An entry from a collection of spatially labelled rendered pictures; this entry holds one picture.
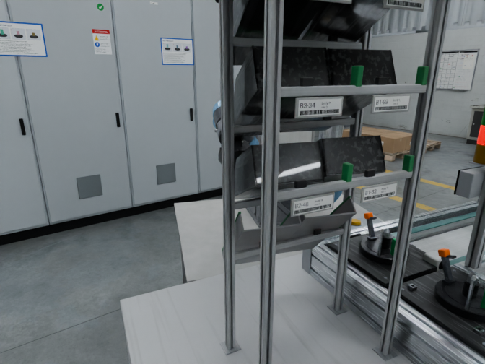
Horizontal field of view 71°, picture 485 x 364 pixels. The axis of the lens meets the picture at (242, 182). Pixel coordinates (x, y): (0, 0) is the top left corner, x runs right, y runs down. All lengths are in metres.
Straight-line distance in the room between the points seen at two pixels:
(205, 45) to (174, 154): 1.23
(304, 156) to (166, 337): 0.58
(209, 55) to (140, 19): 0.80
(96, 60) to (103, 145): 0.79
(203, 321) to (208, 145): 3.20
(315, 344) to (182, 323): 0.34
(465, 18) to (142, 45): 7.86
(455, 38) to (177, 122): 7.58
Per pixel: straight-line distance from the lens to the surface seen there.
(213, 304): 1.03
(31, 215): 3.69
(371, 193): 0.66
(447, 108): 9.88
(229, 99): 0.65
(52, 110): 3.50
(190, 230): 1.46
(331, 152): 0.67
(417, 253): 1.17
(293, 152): 0.61
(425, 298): 0.97
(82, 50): 3.53
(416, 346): 0.93
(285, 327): 0.96
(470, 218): 1.62
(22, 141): 3.52
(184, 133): 3.87
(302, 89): 0.52
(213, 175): 4.15
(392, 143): 6.49
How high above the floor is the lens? 1.49
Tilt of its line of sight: 18 degrees down
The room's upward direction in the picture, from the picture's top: straight up
